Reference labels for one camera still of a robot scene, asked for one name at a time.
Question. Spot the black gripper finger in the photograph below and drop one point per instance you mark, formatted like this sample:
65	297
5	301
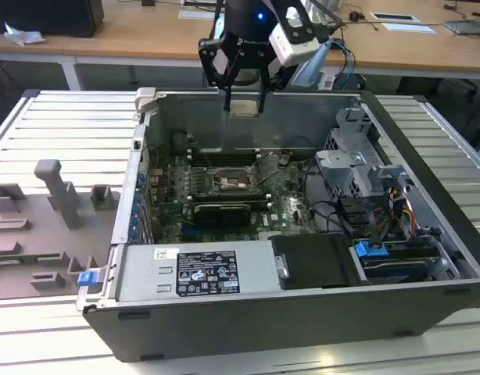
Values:
268	76
214	62

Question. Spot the silver CPU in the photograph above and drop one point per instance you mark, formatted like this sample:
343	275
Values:
244	108

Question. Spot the black RAM slot bank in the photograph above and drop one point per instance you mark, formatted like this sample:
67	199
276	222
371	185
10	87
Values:
224	158
224	198

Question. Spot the CPU socket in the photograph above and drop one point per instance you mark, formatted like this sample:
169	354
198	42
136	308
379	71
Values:
229	183

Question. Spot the pale blue teach pendant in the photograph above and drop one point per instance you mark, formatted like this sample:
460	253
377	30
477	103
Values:
312	73

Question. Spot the grey case latch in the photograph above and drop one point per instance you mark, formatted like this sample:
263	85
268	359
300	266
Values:
144	99

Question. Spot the black round cylinder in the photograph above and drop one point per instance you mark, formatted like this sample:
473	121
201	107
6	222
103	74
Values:
179	141

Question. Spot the small black adapter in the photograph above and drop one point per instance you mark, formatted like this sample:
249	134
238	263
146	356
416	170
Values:
356	16

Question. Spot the wooden desk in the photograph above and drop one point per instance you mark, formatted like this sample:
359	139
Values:
107	43

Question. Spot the silver metal drive cage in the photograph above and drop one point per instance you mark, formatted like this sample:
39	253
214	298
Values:
341	164

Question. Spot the green motherboard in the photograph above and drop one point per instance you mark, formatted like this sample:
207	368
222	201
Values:
291	211

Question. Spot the black graphics card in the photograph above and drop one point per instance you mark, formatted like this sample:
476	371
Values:
224	216

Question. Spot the white paper sheet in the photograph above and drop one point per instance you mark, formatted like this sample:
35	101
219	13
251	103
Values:
408	27

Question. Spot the black box on desk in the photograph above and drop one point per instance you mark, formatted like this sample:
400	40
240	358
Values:
48	17

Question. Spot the black plastic shroud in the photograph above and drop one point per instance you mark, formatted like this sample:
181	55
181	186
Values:
314	261

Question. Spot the crumpled white paper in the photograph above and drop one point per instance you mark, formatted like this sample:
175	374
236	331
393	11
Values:
23	36

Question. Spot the clear glass tray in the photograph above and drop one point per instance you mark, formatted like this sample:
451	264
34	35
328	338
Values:
466	27

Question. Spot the silver power supply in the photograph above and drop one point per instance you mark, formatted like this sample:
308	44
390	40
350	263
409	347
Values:
146	277

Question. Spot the hard disk in blue carrier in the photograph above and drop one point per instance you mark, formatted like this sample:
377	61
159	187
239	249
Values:
396	263

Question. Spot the grey parts rack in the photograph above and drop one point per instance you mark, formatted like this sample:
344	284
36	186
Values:
36	234

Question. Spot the blue case latch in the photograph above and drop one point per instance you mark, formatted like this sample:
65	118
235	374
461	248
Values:
87	279

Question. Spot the black open PC case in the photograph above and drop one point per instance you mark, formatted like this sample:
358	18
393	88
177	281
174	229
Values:
263	328

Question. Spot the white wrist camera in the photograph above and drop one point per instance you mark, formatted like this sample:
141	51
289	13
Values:
298	43

